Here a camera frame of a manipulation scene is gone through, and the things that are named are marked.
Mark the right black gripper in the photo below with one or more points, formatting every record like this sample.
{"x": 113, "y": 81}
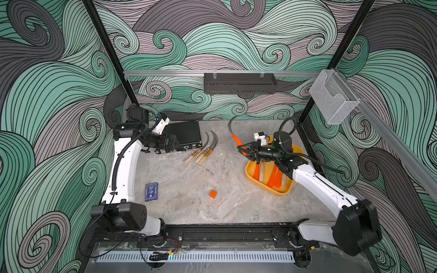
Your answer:
{"x": 254, "y": 151}

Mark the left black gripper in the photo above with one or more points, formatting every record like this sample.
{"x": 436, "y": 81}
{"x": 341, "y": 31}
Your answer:
{"x": 169, "y": 147}

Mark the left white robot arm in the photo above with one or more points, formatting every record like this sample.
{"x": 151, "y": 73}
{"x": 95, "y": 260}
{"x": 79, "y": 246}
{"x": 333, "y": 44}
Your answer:
{"x": 117, "y": 211}

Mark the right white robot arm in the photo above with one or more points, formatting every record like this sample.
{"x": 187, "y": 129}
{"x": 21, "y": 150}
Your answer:
{"x": 356, "y": 227}

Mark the black ribbed storage case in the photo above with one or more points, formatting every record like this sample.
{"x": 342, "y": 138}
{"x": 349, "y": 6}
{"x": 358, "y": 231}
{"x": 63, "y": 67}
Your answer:
{"x": 188, "y": 135}

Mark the blue card pack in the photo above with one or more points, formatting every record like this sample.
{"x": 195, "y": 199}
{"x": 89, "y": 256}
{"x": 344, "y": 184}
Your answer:
{"x": 151, "y": 192}

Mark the yellow plastic tray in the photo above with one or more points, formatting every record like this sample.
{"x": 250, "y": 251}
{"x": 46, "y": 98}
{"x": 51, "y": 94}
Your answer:
{"x": 271, "y": 165}

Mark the small orange block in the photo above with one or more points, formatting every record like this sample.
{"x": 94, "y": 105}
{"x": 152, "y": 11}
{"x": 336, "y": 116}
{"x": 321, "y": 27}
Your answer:
{"x": 213, "y": 194}

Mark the wooden handle sickle with label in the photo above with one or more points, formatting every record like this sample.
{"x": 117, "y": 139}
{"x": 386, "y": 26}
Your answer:
{"x": 198, "y": 151}

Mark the black wall shelf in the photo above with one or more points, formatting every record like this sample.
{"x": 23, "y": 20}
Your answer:
{"x": 244, "y": 84}

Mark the clear acrylic wall holder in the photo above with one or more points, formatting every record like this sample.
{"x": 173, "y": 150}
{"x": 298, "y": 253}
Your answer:
{"x": 334, "y": 96}

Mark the white slotted cable duct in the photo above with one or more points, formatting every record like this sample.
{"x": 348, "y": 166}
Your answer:
{"x": 203, "y": 257}

